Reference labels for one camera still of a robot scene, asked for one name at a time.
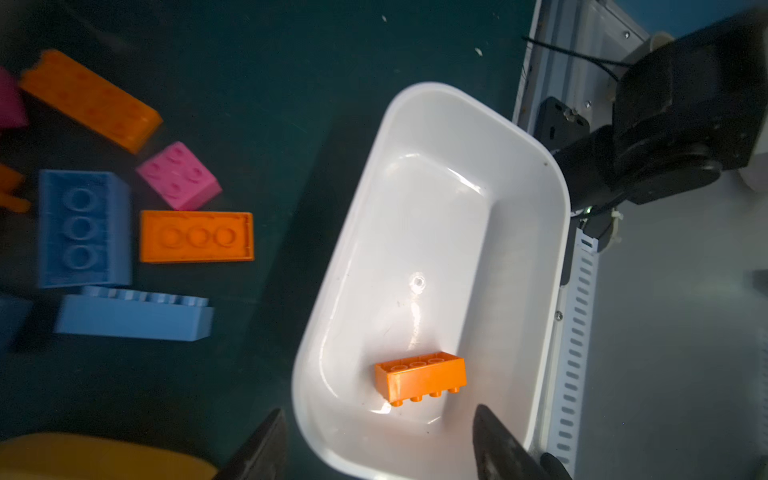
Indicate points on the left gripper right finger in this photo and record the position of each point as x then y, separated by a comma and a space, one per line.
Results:
498, 454

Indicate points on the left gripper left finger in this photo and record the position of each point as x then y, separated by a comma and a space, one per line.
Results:
264, 455

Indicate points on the orange lego brick cluster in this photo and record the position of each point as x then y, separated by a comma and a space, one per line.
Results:
412, 379

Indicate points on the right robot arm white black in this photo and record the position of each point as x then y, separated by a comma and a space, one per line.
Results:
682, 116

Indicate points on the right white plastic tray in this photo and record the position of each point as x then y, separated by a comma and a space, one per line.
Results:
454, 242

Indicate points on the yellow plastic tray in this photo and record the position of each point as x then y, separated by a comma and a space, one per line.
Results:
54, 455

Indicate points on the light blue lego brick side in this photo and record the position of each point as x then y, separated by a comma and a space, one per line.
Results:
125, 313

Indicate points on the orange lego plate bottom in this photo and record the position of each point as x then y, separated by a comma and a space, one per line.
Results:
174, 237

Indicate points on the orange lego plate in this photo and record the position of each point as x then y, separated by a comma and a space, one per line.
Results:
174, 237
82, 95

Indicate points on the blue lego brick centre upright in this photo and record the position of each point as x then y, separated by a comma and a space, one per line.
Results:
13, 313

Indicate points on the magenta lego brick bottom right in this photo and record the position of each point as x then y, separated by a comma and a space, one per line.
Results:
180, 178

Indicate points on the magenta lego brick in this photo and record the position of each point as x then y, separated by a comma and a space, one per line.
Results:
180, 178
12, 110

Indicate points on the blue lego brick centre flat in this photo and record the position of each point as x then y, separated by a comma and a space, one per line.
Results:
84, 233

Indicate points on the orange lego pile centre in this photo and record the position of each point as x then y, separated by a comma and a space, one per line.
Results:
10, 181

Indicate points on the magenta lego brick centre right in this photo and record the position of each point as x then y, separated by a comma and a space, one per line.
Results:
12, 110

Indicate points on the orange lego plate right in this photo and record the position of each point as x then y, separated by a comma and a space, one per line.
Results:
82, 95

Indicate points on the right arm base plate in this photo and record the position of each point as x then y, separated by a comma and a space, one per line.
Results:
557, 126

